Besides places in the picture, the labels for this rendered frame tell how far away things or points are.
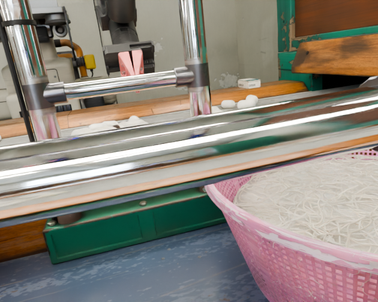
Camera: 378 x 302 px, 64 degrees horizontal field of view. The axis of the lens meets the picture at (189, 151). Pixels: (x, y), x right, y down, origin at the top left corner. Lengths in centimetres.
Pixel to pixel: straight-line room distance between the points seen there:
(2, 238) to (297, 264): 29
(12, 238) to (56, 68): 85
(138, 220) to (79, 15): 235
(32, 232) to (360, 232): 30
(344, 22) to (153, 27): 204
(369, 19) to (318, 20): 15
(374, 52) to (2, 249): 61
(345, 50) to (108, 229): 54
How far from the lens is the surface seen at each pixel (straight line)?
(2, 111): 146
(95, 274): 32
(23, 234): 37
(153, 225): 33
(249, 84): 78
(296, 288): 20
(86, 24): 259
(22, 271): 36
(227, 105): 67
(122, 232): 33
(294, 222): 24
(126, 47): 63
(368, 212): 26
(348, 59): 65
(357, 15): 74
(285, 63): 93
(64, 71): 116
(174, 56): 269
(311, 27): 85
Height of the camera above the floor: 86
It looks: 17 degrees down
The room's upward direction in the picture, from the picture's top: 7 degrees counter-clockwise
